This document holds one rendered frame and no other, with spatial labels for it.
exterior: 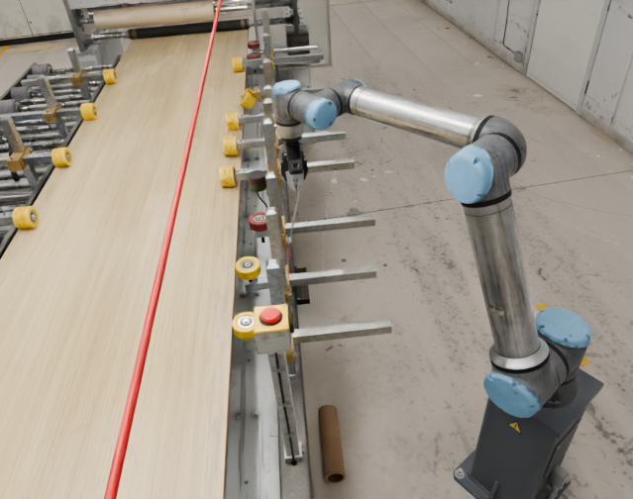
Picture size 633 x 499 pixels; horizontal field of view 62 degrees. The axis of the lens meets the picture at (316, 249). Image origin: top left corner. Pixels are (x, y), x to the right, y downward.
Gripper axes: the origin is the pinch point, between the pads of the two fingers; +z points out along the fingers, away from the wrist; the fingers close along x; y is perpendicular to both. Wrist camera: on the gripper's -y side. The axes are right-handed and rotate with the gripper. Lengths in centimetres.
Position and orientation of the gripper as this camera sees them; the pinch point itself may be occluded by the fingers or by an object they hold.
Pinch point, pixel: (296, 189)
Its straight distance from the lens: 182.7
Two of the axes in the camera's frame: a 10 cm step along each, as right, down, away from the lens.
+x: -9.9, 1.0, -0.3
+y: -0.8, -6.2, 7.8
